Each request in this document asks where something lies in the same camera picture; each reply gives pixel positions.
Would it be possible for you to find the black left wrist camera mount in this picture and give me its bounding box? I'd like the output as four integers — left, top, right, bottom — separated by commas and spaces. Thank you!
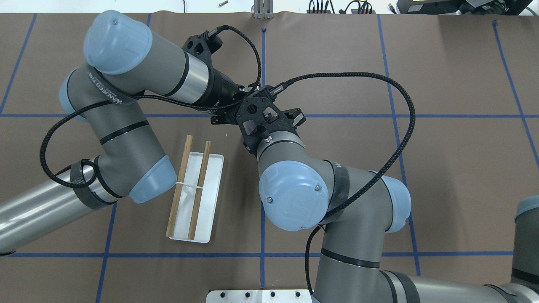
181, 31, 223, 66

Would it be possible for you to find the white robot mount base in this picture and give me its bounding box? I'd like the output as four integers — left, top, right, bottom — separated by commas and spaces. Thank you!
205, 289, 312, 303

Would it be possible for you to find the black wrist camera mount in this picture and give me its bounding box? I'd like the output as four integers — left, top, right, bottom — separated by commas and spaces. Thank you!
232, 85, 298, 155
181, 31, 223, 66

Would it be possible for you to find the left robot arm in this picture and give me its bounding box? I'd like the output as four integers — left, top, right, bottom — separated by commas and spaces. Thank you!
0, 10, 246, 257

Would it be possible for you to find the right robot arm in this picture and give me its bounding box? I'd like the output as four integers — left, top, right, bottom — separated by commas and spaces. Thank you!
255, 114, 538, 303

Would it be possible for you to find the black equipment box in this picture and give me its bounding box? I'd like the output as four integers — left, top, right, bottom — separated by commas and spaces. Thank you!
396, 0, 532, 16

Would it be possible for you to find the aluminium frame post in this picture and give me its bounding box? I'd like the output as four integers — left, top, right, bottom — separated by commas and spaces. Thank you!
252, 0, 275, 19

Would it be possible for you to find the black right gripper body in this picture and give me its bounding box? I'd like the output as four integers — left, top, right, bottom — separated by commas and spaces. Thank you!
280, 109, 306, 128

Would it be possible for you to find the black cable bundle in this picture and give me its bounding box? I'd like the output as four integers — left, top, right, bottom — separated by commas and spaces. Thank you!
307, 0, 376, 15

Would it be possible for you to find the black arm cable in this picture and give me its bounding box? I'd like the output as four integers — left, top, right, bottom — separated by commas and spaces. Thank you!
272, 72, 416, 303
40, 25, 261, 188

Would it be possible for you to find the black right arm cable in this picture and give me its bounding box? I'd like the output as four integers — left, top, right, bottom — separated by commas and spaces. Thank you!
272, 72, 416, 303

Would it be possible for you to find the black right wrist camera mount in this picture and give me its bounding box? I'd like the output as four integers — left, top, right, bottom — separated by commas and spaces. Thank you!
232, 85, 298, 155

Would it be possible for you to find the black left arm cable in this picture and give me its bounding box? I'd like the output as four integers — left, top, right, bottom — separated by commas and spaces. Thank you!
40, 25, 261, 188

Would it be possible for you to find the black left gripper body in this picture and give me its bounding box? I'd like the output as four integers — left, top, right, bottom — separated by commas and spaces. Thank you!
208, 71, 258, 125

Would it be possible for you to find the wooden rack rod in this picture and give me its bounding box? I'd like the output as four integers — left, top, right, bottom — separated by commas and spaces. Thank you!
165, 135, 193, 238
187, 141, 212, 240

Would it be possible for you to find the white rack base tray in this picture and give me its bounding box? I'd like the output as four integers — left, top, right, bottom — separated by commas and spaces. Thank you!
169, 151, 224, 244

